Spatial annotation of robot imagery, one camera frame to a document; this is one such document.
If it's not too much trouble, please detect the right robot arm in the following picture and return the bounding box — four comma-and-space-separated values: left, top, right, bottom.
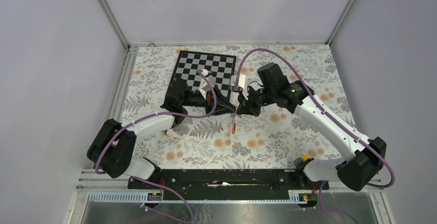
231, 63, 386, 192

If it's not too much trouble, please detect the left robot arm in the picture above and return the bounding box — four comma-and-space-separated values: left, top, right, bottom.
87, 79, 236, 188

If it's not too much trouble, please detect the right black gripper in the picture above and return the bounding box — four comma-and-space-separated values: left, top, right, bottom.
237, 84, 275, 117

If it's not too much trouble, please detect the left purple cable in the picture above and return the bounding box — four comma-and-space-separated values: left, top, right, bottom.
95, 68, 218, 224

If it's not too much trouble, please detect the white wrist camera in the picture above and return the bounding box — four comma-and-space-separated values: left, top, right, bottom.
230, 74, 248, 99
196, 69, 215, 100

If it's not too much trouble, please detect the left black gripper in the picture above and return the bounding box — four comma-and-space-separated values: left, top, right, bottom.
181, 84, 236, 117

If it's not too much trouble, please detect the red tag keyring bundle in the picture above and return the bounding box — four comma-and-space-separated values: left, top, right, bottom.
231, 113, 237, 134

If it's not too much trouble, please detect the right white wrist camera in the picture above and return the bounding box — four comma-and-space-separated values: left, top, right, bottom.
230, 74, 248, 99

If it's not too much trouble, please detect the black grey chessboard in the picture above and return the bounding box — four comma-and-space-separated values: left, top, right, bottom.
169, 50, 237, 100

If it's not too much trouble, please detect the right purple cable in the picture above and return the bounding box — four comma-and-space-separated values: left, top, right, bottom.
236, 47, 396, 224

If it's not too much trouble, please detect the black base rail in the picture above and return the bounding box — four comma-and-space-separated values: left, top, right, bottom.
128, 169, 329, 194

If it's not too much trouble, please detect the purple cable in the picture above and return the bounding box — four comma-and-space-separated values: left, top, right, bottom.
236, 47, 396, 224
95, 68, 218, 224

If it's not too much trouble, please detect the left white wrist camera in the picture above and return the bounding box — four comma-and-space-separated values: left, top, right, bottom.
196, 69, 215, 100

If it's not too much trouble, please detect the toy brick stack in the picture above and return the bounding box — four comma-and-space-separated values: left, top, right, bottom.
163, 129, 178, 139

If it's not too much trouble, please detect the grey perforated cable tray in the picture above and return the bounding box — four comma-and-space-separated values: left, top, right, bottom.
89, 188, 312, 204

